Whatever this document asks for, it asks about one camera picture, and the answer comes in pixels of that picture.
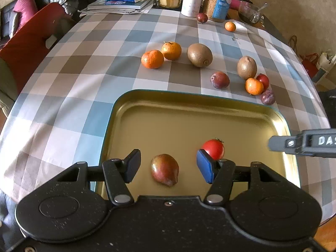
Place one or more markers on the metal spoon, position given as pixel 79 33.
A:
pixel 263 7

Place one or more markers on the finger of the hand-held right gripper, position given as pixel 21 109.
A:
pixel 302 143

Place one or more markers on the glass cup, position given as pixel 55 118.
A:
pixel 248 12

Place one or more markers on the red paper bag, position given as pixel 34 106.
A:
pixel 309 64

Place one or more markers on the small orange mandarin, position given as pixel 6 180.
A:
pixel 230 26

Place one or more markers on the purple plum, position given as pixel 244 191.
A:
pixel 268 97
pixel 219 80

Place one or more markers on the checked tablecloth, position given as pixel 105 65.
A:
pixel 78 84

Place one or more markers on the brown kiwi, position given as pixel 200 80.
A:
pixel 246 67
pixel 199 55

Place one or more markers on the stack of papers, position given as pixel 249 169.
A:
pixel 113 11

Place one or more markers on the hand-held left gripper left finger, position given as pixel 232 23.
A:
pixel 132 166

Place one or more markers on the stack of books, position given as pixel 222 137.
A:
pixel 118 4

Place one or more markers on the blue-label glass jar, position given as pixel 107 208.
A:
pixel 219 2

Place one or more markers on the red-green pointed plum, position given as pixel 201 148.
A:
pixel 165 169

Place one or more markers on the red chair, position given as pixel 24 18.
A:
pixel 29 44

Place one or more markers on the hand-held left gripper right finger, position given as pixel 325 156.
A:
pixel 206 169

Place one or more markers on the white paper bag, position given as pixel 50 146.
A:
pixel 325 67

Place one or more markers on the magenta pillow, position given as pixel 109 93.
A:
pixel 25 5

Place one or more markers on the dark red plum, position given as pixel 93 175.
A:
pixel 202 17

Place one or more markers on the red tomato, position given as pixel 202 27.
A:
pixel 264 79
pixel 214 147

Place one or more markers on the gold metal tray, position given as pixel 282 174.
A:
pixel 170 126

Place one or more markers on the magenta pouch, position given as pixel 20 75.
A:
pixel 235 4

